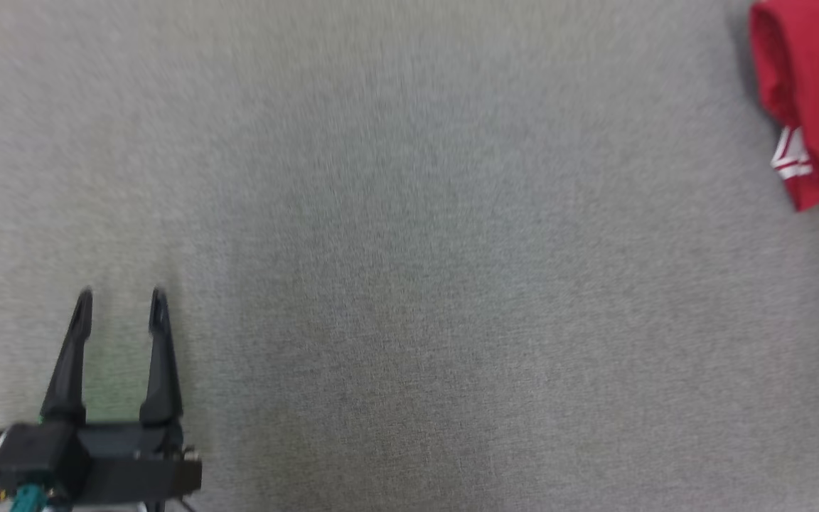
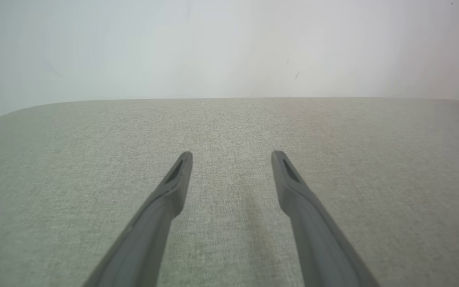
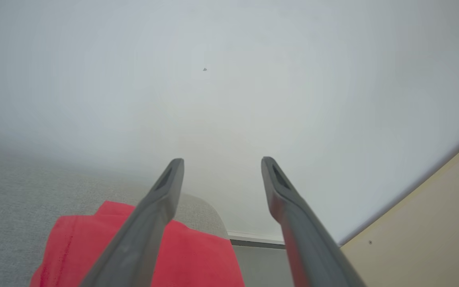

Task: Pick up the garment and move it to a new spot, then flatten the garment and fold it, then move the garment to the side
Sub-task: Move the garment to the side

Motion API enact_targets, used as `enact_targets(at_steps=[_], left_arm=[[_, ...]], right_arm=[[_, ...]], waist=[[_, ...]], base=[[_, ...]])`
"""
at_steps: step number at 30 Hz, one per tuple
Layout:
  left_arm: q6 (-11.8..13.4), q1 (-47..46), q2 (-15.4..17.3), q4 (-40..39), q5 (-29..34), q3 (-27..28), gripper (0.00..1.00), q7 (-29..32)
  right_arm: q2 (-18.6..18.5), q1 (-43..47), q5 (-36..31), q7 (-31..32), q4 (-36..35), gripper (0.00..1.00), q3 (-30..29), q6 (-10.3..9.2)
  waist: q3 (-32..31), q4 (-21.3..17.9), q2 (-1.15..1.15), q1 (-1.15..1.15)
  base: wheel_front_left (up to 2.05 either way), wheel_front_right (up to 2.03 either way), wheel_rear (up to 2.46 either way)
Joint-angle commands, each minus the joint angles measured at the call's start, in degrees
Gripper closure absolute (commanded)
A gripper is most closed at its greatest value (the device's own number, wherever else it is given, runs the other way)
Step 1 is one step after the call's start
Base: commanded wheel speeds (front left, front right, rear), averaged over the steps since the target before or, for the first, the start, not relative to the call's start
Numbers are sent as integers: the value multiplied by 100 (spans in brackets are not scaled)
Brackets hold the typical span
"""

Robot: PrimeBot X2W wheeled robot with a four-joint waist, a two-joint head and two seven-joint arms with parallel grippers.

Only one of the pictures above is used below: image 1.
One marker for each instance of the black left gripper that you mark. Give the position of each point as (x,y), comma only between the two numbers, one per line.
(139,466)

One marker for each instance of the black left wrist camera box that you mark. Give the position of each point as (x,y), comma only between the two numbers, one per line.
(40,459)

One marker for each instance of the grey fabric sofa seat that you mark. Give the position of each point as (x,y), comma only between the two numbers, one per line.
(409,284)

